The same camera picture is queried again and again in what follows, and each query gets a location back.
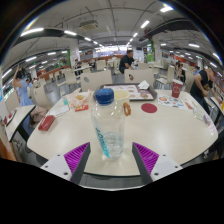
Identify dark tray with menu liner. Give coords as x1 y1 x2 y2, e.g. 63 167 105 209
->
99 83 158 102

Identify red snack packet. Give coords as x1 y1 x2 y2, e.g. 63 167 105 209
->
74 104 90 113

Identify beige chair with oval hole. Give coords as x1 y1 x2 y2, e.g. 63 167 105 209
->
124 68 155 88
80 69 113 93

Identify brown pretzel-shaped charm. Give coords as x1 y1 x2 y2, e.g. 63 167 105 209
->
122 101 132 117

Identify clear plastic snack bag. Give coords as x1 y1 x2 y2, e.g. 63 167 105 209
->
68 90 94 107

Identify beige dining table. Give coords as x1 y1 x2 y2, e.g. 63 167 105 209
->
1 104 37 143

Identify printed sticker sheet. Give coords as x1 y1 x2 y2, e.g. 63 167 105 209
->
157 94 188 111

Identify white paper napkin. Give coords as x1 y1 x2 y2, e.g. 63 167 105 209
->
137 80 151 90

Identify beige dining chairs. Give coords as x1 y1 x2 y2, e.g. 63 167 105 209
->
4 58 194 111

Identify red paper cup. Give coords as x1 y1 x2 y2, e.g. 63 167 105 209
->
171 79 184 99

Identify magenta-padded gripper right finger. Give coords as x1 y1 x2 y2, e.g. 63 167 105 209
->
131 142 184 186

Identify ceiling air conditioner unit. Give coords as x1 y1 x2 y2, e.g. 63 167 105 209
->
79 19 100 32

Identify flat round red coaster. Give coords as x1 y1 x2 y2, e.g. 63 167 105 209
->
140 102 158 114

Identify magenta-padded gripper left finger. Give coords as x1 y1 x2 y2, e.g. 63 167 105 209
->
40 142 92 186

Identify clear plastic wrapper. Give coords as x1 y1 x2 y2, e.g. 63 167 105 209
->
192 105 214 128

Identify ceiling lights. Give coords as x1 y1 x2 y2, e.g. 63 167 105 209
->
1 4 223 79

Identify person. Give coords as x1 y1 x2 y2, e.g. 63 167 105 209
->
12 65 36 108
189 66 223 109
118 49 136 75

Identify clear blue-capped water bottle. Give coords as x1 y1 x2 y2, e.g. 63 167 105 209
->
90 87 126 160

